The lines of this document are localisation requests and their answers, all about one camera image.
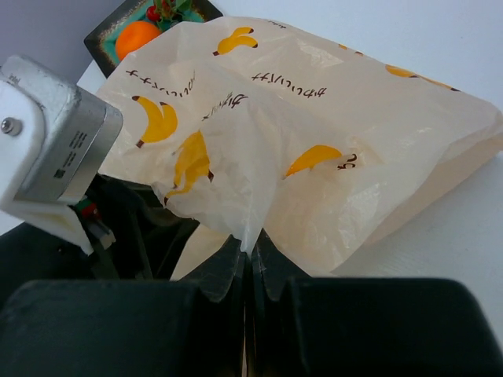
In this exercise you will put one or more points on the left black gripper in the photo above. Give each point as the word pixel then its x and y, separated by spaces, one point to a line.
pixel 134 237

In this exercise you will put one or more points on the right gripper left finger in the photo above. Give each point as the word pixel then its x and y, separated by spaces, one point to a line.
pixel 190 327

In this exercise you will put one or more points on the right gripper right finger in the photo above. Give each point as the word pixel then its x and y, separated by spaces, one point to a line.
pixel 312 326

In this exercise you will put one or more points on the banana print plastic bag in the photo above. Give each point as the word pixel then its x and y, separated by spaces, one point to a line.
pixel 248 125

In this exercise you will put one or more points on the orange fake fruit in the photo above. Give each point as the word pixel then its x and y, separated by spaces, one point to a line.
pixel 134 36

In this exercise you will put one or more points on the fake strawberry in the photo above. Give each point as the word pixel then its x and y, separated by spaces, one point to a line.
pixel 164 13

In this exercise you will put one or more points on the green square plate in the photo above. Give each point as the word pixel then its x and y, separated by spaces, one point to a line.
pixel 101 42

